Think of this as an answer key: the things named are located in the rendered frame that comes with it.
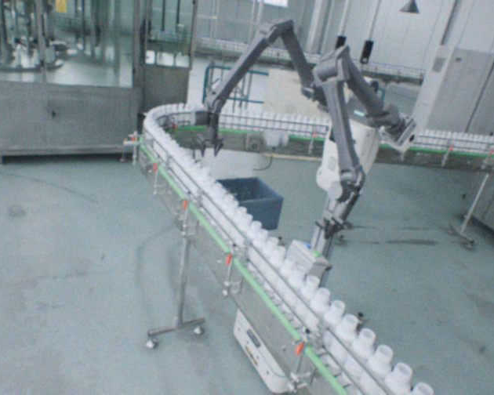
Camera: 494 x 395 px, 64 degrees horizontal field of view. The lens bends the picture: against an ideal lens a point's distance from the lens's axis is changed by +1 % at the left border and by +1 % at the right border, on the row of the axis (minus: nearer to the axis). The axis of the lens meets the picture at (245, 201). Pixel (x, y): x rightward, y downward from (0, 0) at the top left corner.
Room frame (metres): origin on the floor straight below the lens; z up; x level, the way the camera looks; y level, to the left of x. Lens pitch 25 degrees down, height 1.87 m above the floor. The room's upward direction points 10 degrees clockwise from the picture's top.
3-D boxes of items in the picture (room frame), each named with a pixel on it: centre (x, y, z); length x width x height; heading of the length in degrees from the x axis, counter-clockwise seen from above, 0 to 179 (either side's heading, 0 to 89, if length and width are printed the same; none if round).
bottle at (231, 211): (1.46, 0.05, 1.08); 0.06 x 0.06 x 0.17
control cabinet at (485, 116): (7.36, -3.97, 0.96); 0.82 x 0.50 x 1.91; 105
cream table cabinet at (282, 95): (6.04, -0.60, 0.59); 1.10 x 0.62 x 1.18; 105
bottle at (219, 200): (1.56, 0.11, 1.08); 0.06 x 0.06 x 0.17
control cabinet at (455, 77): (7.13, -3.10, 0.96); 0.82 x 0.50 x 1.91; 105
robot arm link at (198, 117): (1.69, 0.24, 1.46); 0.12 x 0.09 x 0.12; 124
